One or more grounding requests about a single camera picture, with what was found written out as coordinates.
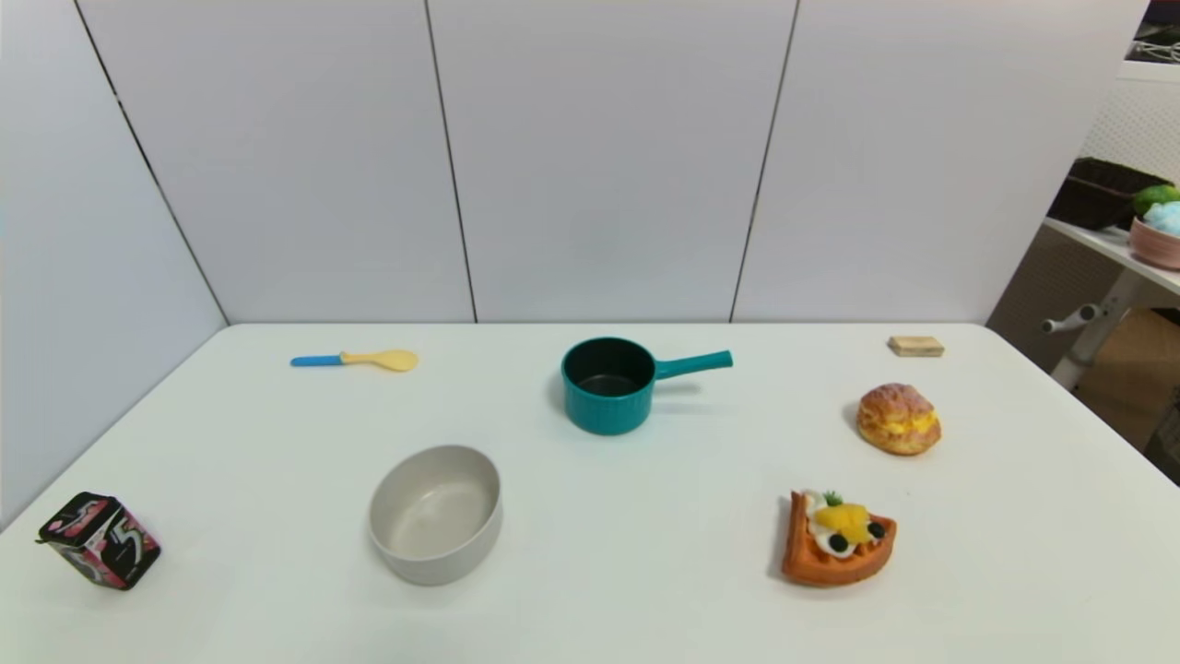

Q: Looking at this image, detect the triangle waffle bread with fruit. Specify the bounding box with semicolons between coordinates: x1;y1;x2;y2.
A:
782;490;898;588

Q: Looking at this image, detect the cream puff bread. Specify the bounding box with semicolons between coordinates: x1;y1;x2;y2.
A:
856;383;943;457

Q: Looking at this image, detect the grey round bowl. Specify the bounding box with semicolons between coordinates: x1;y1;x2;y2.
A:
368;445;504;587

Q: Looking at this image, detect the white side table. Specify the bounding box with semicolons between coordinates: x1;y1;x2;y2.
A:
1042;217;1180;391

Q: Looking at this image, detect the dark woven basket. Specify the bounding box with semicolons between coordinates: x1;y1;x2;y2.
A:
1048;157;1174;231

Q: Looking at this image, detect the black pink gum box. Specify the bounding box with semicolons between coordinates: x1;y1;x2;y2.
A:
37;492;162;591

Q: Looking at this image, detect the brown cardboard box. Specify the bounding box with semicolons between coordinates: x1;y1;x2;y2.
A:
1075;307;1180;453

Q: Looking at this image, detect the pink bowl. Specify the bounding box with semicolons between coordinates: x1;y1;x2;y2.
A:
1128;216;1180;271

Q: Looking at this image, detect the green round fruit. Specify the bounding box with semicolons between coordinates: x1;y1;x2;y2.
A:
1133;184;1180;219

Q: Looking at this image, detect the teal saucepan with handle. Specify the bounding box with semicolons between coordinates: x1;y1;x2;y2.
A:
560;337;735;436

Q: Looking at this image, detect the yellow spoon with blue handle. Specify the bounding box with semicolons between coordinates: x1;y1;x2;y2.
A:
290;349;419;373

